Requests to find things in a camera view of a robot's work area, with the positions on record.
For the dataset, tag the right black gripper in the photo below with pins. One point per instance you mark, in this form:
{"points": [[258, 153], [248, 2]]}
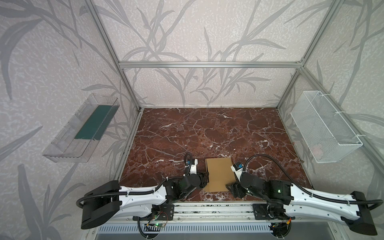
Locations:
{"points": [[233, 188]]}

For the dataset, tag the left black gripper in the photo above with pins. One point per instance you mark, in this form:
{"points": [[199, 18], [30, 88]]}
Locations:
{"points": [[203, 178]]}

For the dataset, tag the brown cardboard box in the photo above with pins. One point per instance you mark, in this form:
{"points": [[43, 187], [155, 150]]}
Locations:
{"points": [[220, 174]]}

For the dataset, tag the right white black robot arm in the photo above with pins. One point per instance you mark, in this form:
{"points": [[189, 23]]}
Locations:
{"points": [[352, 210]]}

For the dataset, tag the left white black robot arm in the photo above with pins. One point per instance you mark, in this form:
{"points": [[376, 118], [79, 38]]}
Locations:
{"points": [[112, 200]]}

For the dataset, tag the small green lit circuit board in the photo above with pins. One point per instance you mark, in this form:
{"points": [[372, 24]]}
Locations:
{"points": [[155, 227]]}

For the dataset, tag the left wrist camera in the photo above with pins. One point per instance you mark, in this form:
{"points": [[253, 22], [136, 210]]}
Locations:
{"points": [[191, 166]]}

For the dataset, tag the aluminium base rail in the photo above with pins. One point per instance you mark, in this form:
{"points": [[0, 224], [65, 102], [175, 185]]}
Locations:
{"points": [[221, 211]]}

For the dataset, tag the white wire mesh basket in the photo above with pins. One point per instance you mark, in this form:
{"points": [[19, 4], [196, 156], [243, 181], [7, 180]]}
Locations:
{"points": [[325, 131]]}

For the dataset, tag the aluminium frame structure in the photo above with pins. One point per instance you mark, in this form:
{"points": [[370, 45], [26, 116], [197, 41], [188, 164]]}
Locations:
{"points": [[333, 7]]}

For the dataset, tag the clear acrylic wall tray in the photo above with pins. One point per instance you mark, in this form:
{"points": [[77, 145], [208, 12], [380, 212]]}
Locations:
{"points": [[79, 138]]}

